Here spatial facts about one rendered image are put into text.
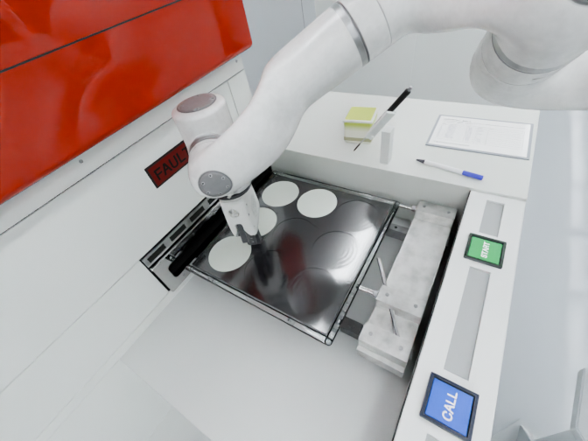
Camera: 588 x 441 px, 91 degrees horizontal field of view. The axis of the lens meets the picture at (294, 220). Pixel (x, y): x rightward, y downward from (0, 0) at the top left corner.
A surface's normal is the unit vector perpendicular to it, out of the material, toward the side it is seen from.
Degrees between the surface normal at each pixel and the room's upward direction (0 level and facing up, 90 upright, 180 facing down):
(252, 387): 0
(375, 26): 79
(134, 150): 90
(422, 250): 0
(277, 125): 73
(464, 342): 0
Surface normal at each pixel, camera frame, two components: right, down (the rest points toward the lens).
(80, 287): 0.84, 0.29
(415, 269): -0.16, -0.67
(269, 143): 0.63, 0.33
